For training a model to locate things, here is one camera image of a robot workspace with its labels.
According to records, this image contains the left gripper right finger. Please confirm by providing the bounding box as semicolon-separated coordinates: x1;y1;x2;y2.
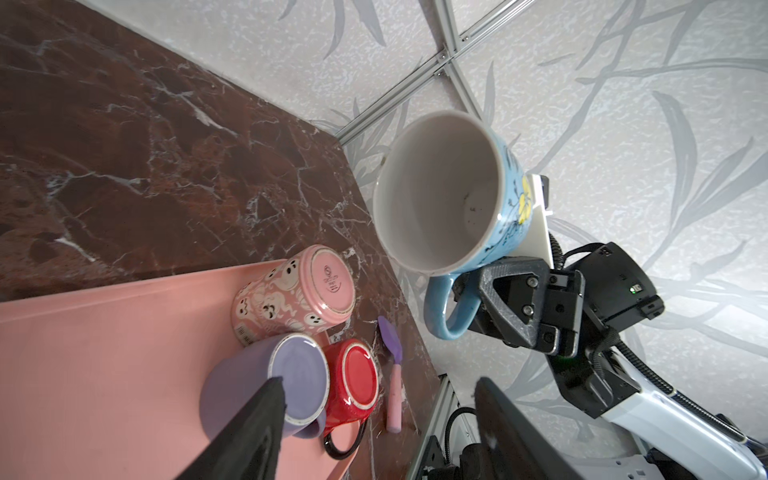
474;377;579;479

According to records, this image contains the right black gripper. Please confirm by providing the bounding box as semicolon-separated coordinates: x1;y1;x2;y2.
452;242;665;420

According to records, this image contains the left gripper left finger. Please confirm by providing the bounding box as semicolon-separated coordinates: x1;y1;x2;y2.
178;377;286;480

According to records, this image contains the blue polka dot mug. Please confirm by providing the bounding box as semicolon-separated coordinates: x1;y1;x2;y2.
373;110;533;340

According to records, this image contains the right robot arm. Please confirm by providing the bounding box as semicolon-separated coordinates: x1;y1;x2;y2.
449;243;767;479

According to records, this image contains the lavender ceramic mug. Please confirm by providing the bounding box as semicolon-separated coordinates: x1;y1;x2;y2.
199;332;332;440

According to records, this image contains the pink ghost pattern mug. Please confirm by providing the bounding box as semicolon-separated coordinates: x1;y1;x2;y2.
231;245;356;346

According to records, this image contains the pink plastic tray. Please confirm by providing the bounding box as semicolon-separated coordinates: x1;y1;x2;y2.
0;259;355;480

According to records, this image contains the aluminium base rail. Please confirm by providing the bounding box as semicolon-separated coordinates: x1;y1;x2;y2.
405;374;479;479

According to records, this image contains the red mug black handle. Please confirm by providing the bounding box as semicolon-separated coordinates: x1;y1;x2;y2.
322;339;379;460

